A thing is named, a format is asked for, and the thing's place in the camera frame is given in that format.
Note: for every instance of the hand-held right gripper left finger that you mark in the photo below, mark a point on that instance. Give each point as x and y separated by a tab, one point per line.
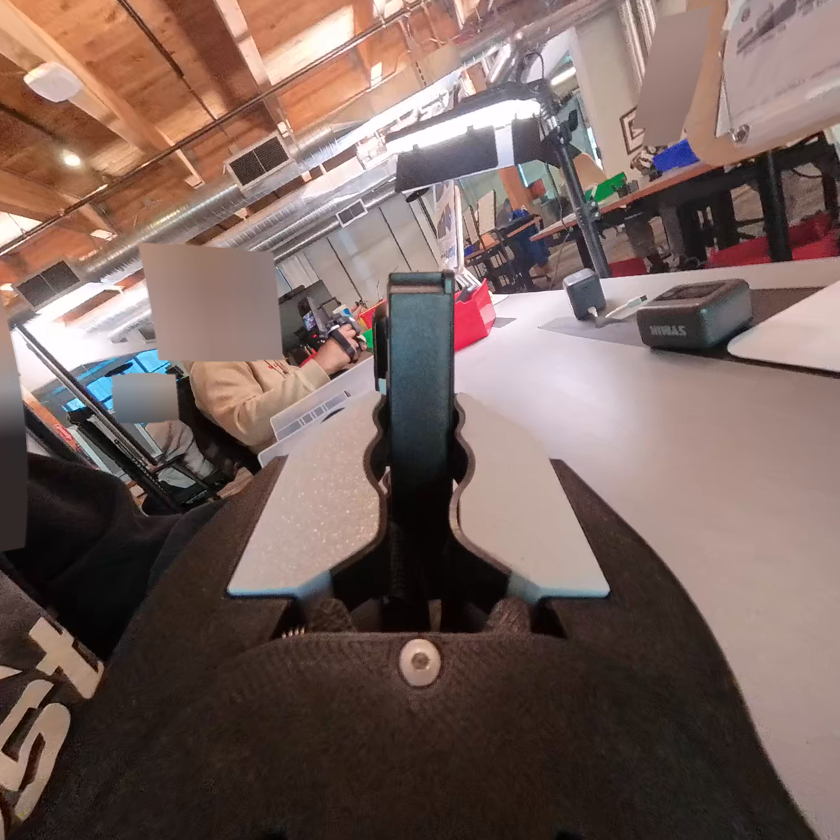
308	518

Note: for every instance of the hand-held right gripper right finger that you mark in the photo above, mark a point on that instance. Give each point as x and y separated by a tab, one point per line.
518	518

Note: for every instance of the clear plastic storage bin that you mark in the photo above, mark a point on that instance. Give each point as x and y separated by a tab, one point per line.
295	433

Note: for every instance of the black usb hub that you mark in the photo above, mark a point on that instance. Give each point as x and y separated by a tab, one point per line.
420	367

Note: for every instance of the black office chair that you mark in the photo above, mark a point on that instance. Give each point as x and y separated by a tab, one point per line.
203	433

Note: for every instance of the red storage bin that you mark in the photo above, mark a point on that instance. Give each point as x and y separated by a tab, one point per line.
472	321

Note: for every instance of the dark desk mat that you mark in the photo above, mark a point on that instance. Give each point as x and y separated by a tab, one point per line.
623	336

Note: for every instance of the black metal pole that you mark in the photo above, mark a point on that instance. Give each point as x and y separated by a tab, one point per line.
98	420

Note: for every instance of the grey charger cube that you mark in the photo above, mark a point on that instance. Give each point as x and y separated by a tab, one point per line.
583	292

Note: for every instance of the person's printed dark sweatshirt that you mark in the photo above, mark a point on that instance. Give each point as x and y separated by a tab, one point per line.
65	525

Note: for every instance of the grey rectangular case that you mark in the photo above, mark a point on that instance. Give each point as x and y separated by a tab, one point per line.
695	325

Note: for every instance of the printed sign board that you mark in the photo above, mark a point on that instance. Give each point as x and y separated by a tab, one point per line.
447	226

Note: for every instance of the black light stand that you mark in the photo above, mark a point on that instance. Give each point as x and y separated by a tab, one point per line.
587	223

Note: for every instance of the white pad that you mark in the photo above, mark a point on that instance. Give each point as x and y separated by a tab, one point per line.
794	334

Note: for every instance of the green board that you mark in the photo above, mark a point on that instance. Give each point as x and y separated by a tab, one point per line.
607	187

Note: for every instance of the white ceiling vent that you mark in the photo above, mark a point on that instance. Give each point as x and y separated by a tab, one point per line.
259	161

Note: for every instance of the wooden table with black legs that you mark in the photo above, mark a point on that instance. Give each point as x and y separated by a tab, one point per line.
689	174

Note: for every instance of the blue storage bin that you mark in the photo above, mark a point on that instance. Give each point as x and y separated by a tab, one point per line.
676	154

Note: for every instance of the studio light panel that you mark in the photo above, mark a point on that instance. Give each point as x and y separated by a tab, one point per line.
459	124

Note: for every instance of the white ceiling device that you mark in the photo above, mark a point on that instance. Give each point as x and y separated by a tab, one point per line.
52	82

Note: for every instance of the white printed sheet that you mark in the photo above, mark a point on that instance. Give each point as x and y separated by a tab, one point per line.
781	59

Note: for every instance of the silver air duct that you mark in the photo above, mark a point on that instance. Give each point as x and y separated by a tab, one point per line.
197	210

